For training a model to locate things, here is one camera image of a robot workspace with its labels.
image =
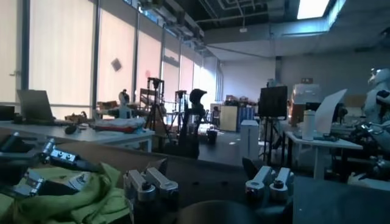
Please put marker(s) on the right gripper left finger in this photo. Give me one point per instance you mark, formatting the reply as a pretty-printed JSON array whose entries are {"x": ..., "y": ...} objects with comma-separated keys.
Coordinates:
[{"x": 146, "y": 185}]

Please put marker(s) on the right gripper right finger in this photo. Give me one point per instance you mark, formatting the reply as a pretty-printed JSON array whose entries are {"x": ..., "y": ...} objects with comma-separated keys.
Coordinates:
[{"x": 268, "y": 182}]

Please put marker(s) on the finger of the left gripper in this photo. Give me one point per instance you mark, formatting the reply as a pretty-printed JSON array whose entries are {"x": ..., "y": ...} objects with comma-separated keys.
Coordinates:
[
  {"x": 67, "y": 158},
  {"x": 33, "y": 185}
]

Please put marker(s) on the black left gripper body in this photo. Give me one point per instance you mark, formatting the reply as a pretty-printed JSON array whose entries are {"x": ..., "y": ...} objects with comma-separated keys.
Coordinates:
[{"x": 15, "y": 161}]

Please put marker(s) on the yellow-green t-shirt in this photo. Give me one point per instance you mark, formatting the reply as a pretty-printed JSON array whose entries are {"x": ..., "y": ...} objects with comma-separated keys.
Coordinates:
[{"x": 76, "y": 207}]

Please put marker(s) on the stack of folded clothes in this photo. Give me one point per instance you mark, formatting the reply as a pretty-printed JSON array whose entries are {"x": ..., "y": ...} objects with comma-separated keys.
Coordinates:
[{"x": 119, "y": 124}]

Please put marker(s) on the large white desk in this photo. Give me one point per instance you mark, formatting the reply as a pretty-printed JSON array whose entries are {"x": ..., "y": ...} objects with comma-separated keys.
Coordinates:
[{"x": 100, "y": 137}]

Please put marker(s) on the tall white cardboard box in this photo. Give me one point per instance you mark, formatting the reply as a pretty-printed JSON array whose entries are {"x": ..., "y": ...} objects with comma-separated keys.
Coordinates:
[{"x": 249, "y": 140}]

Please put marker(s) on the grey laptop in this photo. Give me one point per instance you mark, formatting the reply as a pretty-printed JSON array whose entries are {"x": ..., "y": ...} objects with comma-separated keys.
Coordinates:
[{"x": 35, "y": 105}]

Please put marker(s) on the small white standing desk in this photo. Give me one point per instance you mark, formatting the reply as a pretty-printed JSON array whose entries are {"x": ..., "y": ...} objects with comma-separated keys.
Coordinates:
[{"x": 323, "y": 146}]

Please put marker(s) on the white drink bottle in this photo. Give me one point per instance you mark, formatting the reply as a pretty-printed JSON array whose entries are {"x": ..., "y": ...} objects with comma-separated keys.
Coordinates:
[{"x": 308, "y": 124}]

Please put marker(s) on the black tablet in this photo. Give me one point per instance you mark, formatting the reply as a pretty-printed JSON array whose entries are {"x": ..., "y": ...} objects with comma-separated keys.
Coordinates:
[{"x": 326, "y": 137}]

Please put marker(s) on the black monitor on stand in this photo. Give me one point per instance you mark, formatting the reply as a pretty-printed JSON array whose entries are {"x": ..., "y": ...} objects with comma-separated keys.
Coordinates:
[{"x": 272, "y": 102}]

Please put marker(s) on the curved white sheet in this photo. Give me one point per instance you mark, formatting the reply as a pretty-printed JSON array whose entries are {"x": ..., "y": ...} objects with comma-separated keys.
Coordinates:
[{"x": 327, "y": 112}]

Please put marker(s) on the white humanoid robot right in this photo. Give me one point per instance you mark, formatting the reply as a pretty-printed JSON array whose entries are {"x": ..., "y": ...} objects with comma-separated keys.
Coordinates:
[{"x": 376, "y": 103}]

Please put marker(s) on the black camera tripod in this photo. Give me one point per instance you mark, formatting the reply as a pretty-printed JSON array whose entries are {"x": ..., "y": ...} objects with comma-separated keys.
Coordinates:
[
  {"x": 180, "y": 106},
  {"x": 155, "y": 103}
]

